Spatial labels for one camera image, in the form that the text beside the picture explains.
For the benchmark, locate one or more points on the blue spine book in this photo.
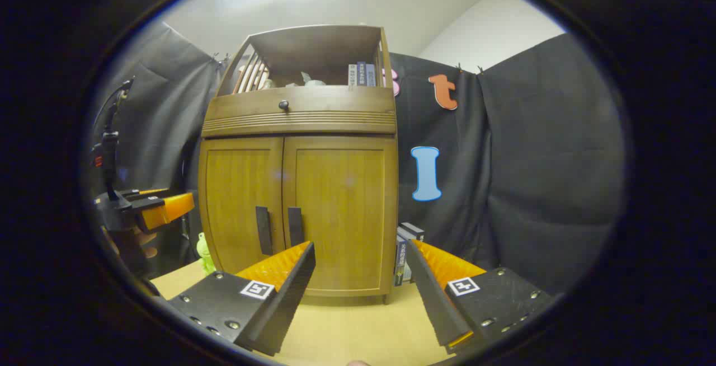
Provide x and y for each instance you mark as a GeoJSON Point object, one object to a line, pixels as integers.
{"type": "Point", "coordinates": [399, 259]}

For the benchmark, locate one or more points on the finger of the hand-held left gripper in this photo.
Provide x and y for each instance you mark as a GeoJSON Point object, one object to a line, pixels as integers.
{"type": "Point", "coordinates": [168, 209]}
{"type": "Point", "coordinates": [154, 191]}

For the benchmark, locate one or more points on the white spine book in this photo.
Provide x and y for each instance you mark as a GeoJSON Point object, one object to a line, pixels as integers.
{"type": "Point", "coordinates": [408, 271]}

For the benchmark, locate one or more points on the black backdrop cloth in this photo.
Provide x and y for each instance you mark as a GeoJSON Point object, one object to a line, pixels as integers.
{"type": "Point", "coordinates": [531, 159]}

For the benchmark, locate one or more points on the small dark blue shelf book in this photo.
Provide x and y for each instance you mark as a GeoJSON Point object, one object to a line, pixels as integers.
{"type": "Point", "coordinates": [361, 74]}

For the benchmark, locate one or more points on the small light blue shelf book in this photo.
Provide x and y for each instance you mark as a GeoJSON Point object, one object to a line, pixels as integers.
{"type": "Point", "coordinates": [371, 75]}

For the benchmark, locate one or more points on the white crumpled object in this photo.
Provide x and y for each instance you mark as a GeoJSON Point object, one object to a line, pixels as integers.
{"type": "Point", "coordinates": [312, 80]}

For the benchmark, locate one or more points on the small grey shelf book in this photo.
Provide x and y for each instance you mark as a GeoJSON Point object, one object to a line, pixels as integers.
{"type": "Point", "coordinates": [352, 75]}

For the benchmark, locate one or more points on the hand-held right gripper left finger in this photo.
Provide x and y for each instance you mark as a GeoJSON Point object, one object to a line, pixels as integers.
{"type": "Point", "coordinates": [291, 293]}

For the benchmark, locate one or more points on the wooden double-door shoe cabinet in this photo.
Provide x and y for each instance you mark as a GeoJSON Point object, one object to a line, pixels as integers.
{"type": "Point", "coordinates": [313, 47]}

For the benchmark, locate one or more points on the green frog plush toy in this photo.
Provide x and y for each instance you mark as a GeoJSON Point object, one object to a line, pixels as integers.
{"type": "Point", "coordinates": [205, 254]}

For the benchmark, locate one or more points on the wooden cabinet door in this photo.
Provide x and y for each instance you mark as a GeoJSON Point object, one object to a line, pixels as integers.
{"type": "Point", "coordinates": [341, 209]}
{"type": "Point", "coordinates": [238, 203]}

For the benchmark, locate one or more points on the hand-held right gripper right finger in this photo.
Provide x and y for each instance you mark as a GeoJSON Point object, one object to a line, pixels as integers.
{"type": "Point", "coordinates": [430, 293]}

